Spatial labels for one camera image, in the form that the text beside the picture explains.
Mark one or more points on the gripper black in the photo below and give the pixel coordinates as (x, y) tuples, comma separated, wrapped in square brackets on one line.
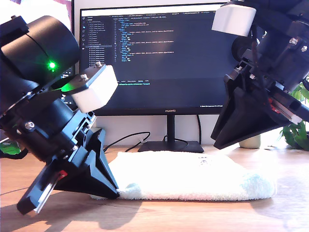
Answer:
[(48, 130), (285, 60)]

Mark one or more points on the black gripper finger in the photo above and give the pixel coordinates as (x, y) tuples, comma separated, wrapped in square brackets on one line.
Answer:
[(223, 111)]

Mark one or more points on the white pink tea towel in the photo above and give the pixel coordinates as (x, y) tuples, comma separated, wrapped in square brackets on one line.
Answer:
[(181, 176)]

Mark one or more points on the amber glass jar, pale base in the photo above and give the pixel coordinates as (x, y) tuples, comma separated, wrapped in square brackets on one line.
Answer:
[(251, 142)]

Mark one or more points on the green leafy potted plant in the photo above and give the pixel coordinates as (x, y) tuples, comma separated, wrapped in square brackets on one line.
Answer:
[(295, 135)]

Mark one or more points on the black Huawei monitor with stand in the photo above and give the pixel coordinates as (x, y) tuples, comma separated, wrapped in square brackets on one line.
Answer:
[(157, 60)]

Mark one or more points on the green plastic bag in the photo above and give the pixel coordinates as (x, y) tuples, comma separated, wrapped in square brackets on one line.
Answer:
[(9, 148)]

